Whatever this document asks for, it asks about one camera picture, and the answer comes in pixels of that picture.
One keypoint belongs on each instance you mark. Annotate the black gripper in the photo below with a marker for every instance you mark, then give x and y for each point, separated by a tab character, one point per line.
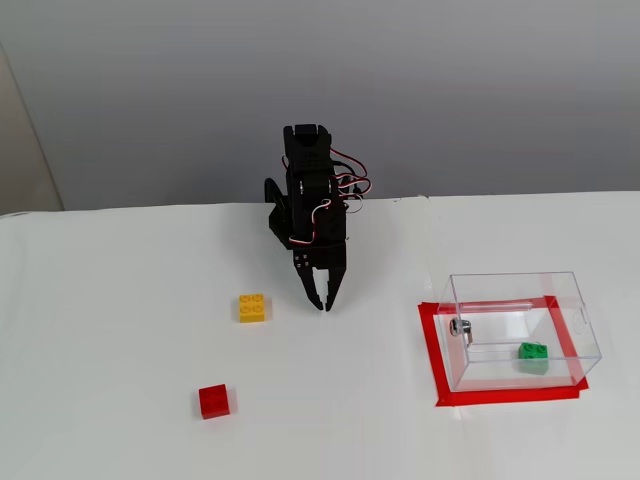
324	261

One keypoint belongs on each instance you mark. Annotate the green lego brick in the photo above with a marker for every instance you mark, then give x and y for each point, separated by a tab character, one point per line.
532	352

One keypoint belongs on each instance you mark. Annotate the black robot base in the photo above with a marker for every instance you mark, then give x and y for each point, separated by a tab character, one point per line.
281	227

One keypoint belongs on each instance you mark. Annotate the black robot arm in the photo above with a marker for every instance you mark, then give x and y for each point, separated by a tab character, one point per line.
305	150

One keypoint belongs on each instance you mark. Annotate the yellow lego brick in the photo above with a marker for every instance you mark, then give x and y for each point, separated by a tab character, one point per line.
255	308

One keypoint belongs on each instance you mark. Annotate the silver box lock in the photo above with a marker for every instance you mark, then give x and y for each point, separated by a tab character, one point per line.
460	327

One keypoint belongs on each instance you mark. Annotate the red lego brick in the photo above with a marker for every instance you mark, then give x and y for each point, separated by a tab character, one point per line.
216	401

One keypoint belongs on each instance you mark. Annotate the transparent plastic box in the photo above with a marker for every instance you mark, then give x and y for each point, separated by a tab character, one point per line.
500	370

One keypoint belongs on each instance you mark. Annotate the black table clamp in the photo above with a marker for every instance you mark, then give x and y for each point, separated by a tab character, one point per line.
272	190

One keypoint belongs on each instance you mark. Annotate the red tape square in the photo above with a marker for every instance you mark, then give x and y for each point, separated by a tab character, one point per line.
430	350

